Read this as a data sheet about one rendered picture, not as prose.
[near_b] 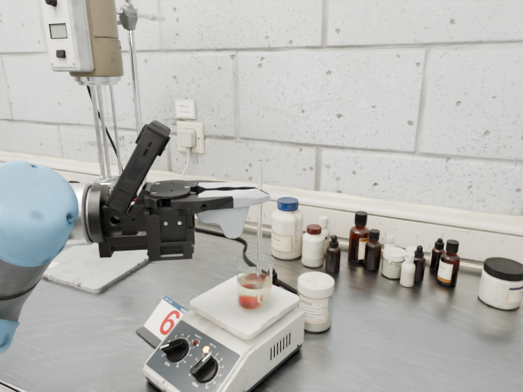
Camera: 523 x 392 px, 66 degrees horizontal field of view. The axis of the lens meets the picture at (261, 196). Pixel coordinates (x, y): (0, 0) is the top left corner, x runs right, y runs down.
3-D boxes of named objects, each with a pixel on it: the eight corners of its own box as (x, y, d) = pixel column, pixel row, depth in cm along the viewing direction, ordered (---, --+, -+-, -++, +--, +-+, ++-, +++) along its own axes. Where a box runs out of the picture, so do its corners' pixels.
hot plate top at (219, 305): (247, 342, 50) (247, 336, 50) (185, 307, 58) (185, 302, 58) (303, 302, 59) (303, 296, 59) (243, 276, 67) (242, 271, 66)
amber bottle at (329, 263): (336, 274, 83) (338, 239, 81) (323, 271, 85) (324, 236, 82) (342, 267, 86) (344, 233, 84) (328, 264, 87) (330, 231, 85)
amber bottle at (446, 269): (448, 277, 82) (455, 236, 79) (460, 285, 79) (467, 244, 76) (433, 278, 81) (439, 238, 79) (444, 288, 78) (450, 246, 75)
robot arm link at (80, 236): (63, 176, 50) (39, 196, 43) (101, 175, 51) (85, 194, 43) (71, 232, 53) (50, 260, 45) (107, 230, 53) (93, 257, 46)
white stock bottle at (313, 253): (310, 270, 85) (312, 232, 82) (297, 261, 89) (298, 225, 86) (328, 264, 87) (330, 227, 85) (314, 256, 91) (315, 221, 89)
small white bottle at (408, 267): (408, 288, 78) (412, 257, 76) (396, 283, 80) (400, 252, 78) (415, 285, 79) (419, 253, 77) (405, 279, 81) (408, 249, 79)
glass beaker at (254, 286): (227, 306, 57) (226, 254, 55) (256, 292, 61) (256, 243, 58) (255, 324, 53) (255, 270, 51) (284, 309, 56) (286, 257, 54)
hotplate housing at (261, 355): (207, 435, 47) (205, 379, 44) (142, 380, 55) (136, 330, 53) (313, 341, 63) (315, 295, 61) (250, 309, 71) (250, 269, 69)
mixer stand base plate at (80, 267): (96, 294, 76) (96, 288, 76) (26, 272, 84) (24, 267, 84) (188, 236, 102) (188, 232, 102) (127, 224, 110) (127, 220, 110)
